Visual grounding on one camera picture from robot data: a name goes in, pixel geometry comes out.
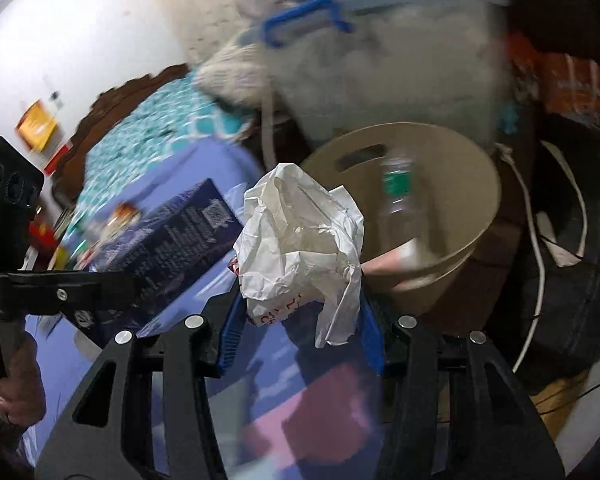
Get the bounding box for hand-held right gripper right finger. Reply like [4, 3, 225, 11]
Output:
[357, 280, 567, 480]

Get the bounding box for checked grey pillow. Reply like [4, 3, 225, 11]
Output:
[192, 42, 281, 108]

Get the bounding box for red box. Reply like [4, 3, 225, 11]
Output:
[29, 221, 57, 252]

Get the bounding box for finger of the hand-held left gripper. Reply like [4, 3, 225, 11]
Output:
[10, 270, 143, 333]

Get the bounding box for dark blue printed carton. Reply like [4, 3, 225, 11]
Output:
[77, 177, 246, 346]

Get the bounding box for white cable with plug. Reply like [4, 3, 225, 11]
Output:
[495, 142, 546, 371]

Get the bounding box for clear plastic bottle green label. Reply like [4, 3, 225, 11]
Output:
[375, 152, 423, 261]

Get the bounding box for orange bag with handles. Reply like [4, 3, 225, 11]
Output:
[540, 52, 600, 141]

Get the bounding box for black bag white straps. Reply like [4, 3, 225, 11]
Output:
[510, 115, 600, 386]

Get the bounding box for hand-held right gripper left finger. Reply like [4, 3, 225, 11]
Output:
[34, 287, 246, 480]

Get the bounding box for person's left hand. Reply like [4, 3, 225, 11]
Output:
[0, 332, 47, 428]

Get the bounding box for teal paper cutout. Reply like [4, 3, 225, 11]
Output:
[495, 100, 521, 133]

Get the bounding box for white paper bag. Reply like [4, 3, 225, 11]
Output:
[232, 162, 366, 350]

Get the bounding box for teal patterned blanket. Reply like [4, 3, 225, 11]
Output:
[62, 77, 261, 261]

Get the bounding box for carved wooden headboard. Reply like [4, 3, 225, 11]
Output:
[50, 62, 191, 201]

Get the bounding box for white device cable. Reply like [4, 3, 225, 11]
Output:
[261, 85, 282, 171]

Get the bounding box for orange wall calendar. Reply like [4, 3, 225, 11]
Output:
[15, 100, 73, 176]

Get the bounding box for small orange packet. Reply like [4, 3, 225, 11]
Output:
[510, 35, 542, 106]

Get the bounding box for clear storage box blue handle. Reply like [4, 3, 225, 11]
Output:
[235, 0, 511, 151]

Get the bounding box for purple printed cloth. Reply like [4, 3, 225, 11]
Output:
[22, 137, 381, 480]

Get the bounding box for beige round bin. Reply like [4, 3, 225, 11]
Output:
[300, 121, 503, 318]

